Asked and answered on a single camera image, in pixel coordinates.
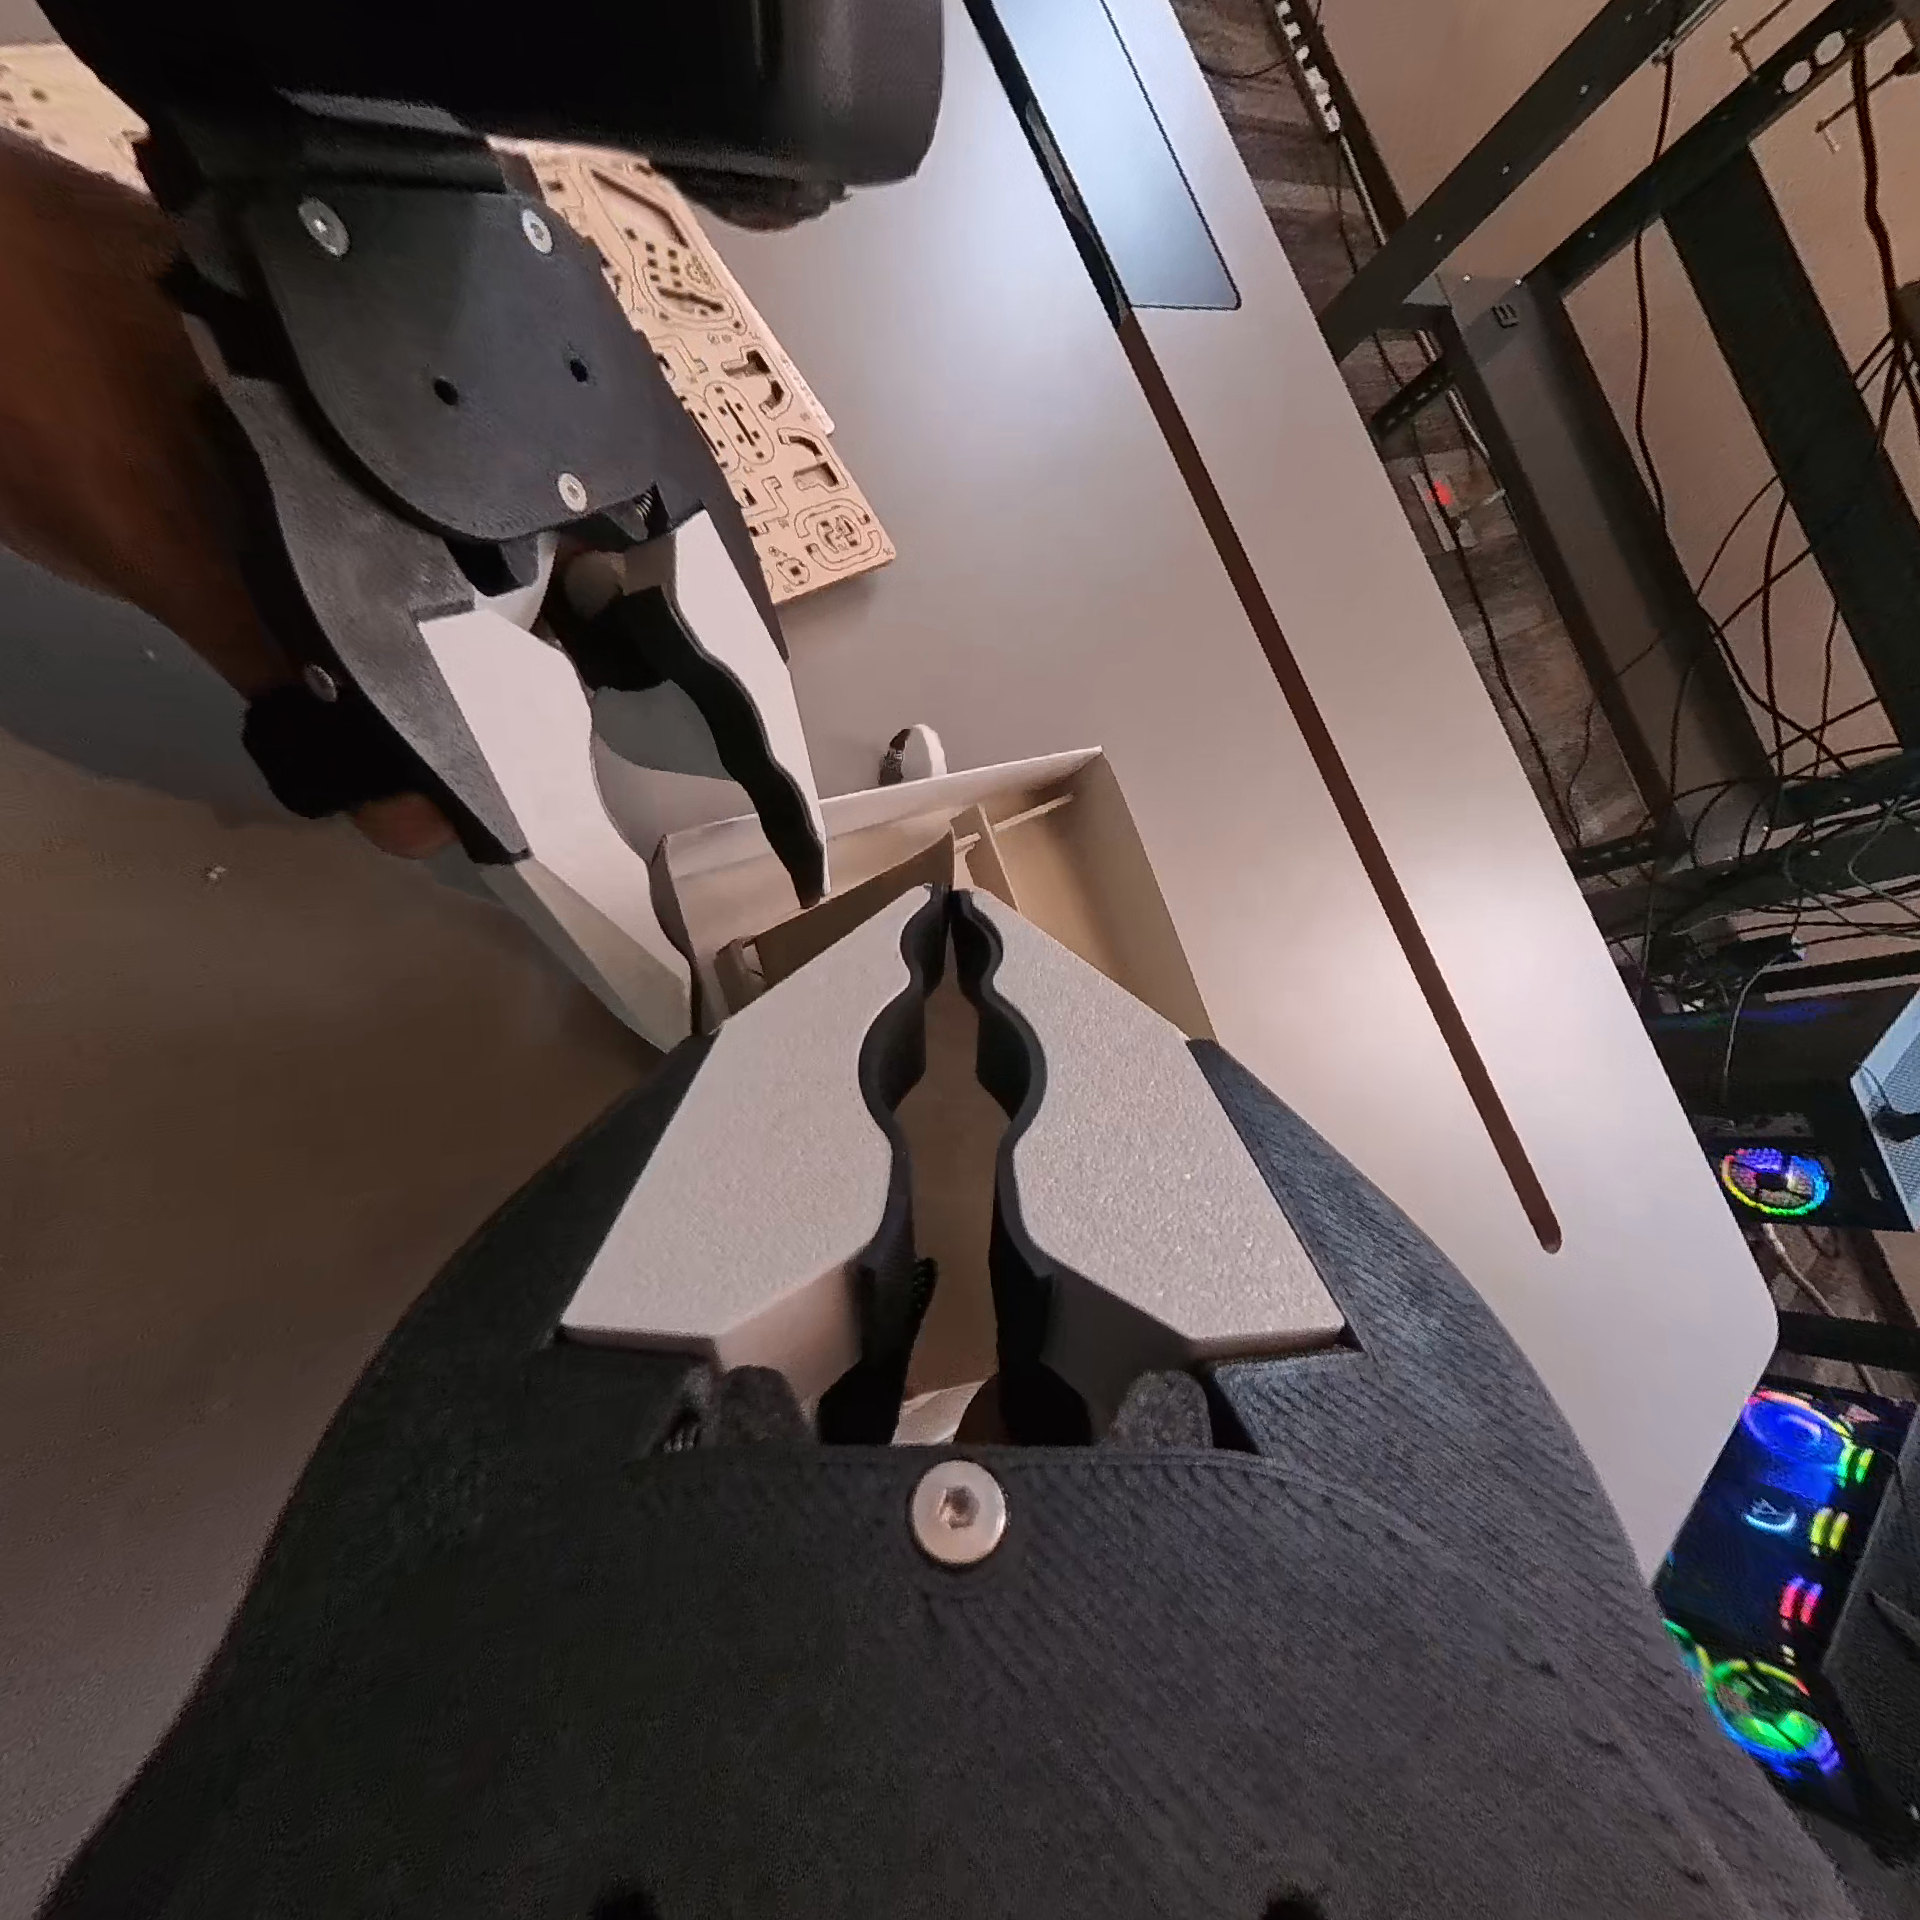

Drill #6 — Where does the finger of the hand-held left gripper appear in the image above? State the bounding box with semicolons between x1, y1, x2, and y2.
416;608;712;1051
561;516;832;910

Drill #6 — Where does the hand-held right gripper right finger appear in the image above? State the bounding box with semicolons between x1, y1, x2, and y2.
943;887;1349;1448

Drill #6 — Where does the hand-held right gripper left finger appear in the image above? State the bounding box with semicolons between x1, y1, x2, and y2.
557;884;962;1448

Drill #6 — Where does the small wooden puzzle sheet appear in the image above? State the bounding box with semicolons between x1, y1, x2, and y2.
527;151;897;606

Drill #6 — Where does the white cardboard tray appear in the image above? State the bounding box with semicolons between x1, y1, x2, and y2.
648;746;1213;1051

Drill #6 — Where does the flat desk mat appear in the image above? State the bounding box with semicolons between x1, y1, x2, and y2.
1102;0;1240;312

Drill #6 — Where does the computer case with rgb fans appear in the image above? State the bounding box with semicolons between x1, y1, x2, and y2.
1709;1079;1877;1234
1657;1380;1920;1794

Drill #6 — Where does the white computer case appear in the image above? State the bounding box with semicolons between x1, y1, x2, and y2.
1852;989;1920;1150

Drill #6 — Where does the power strip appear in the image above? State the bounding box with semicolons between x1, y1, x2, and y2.
1270;0;1345;140

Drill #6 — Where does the black metal workbench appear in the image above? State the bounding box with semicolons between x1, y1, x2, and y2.
1319;0;1920;933

